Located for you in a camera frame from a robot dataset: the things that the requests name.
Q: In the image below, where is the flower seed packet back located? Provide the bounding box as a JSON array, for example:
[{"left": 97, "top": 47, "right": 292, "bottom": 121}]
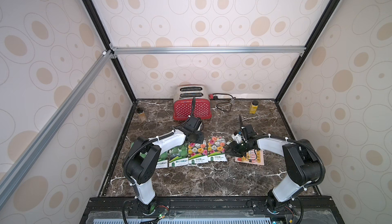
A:
[{"left": 207, "top": 136, "right": 227, "bottom": 162}]

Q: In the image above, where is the flower seed packet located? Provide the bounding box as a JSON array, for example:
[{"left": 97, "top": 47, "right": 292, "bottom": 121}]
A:
[
  {"left": 188, "top": 141, "right": 208, "bottom": 165},
  {"left": 207, "top": 136, "right": 227, "bottom": 162}
]

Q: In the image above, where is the orange striped seed packet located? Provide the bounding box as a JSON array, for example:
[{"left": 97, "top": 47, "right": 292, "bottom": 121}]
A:
[{"left": 235, "top": 150, "right": 264, "bottom": 166}]

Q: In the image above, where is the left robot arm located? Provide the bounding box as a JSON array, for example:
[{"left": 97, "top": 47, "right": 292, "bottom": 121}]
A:
[{"left": 122, "top": 116, "right": 204, "bottom": 215}]

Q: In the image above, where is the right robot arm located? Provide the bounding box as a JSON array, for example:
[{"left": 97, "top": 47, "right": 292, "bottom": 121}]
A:
[{"left": 225, "top": 125, "right": 326, "bottom": 214}]

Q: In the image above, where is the red polka dot toaster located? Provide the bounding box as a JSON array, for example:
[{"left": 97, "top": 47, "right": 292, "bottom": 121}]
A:
[{"left": 173, "top": 85, "right": 212, "bottom": 121}]

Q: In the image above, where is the yellow turmeric powder bottle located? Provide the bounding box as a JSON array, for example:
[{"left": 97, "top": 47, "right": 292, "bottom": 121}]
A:
[{"left": 249, "top": 100, "right": 259, "bottom": 114}]

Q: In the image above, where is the brown spice bottle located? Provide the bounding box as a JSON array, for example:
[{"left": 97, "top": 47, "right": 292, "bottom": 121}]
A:
[{"left": 136, "top": 107, "right": 147, "bottom": 122}]

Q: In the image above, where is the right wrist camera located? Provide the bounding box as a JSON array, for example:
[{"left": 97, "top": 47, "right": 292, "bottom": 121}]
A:
[{"left": 232, "top": 132, "right": 243, "bottom": 143}]

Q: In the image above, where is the horizontal aluminium rail back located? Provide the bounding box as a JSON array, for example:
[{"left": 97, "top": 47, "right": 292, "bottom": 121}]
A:
[{"left": 112, "top": 46, "right": 306, "bottom": 55}]

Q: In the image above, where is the black base frame front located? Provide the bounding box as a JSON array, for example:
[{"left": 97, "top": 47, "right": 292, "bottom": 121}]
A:
[{"left": 80, "top": 196, "right": 344, "bottom": 224}]

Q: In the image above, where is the diagonal aluminium rail left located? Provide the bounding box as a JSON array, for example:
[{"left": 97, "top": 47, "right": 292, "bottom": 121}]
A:
[{"left": 1, "top": 50, "right": 113, "bottom": 208}]

